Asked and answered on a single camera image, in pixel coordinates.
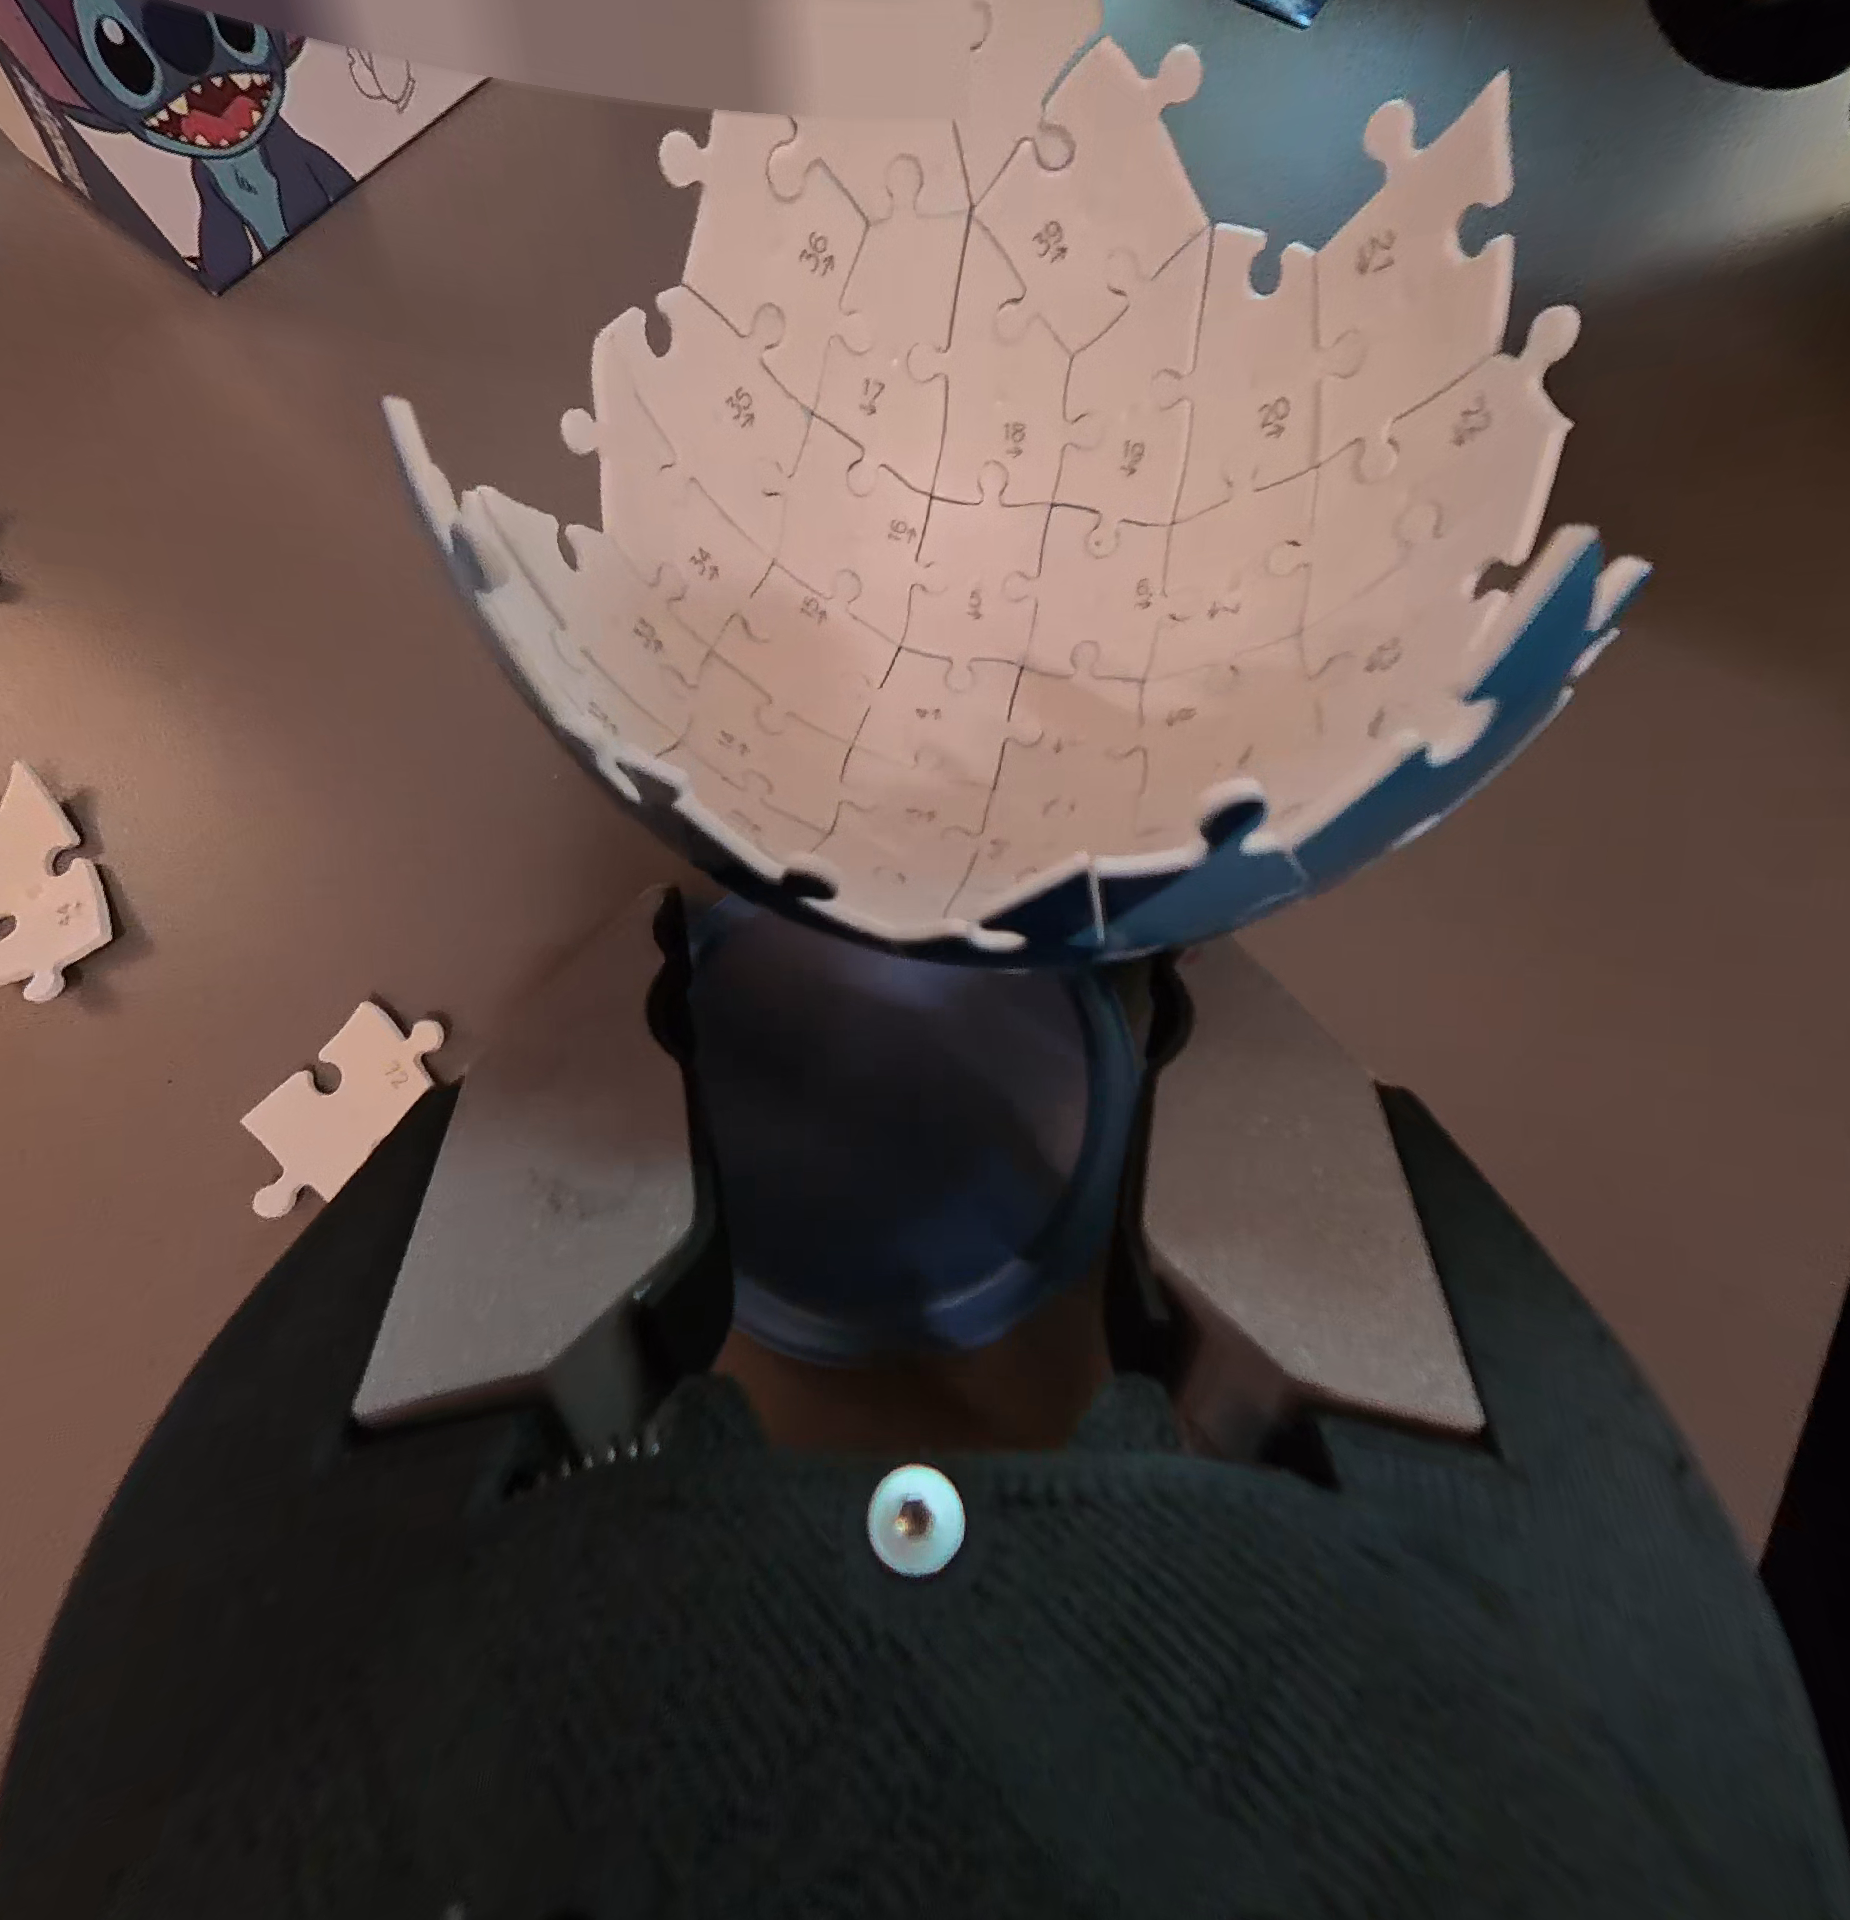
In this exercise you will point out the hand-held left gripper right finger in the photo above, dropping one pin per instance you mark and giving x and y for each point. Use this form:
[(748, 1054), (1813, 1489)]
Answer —
[(1285, 1201)]

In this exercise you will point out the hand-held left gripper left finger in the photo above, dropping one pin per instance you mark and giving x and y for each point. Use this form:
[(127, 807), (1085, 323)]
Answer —
[(552, 1201)]

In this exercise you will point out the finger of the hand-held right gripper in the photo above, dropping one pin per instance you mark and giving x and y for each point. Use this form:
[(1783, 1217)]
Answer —
[(715, 42)]

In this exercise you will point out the blue round ball stand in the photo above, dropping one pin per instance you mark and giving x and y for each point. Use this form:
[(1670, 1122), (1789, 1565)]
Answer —
[(896, 1142)]

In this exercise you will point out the blue and white puzzle ball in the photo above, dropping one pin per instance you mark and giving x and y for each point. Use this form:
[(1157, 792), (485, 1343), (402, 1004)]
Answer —
[(985, 524)]

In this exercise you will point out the white loose puzzle piece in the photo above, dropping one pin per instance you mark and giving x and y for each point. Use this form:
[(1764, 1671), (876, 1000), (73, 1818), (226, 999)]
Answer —
[(34, 887), (339, 1111)]

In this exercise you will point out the cartoon puzzle box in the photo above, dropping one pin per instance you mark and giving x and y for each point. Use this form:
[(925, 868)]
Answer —
[(191, 120)]

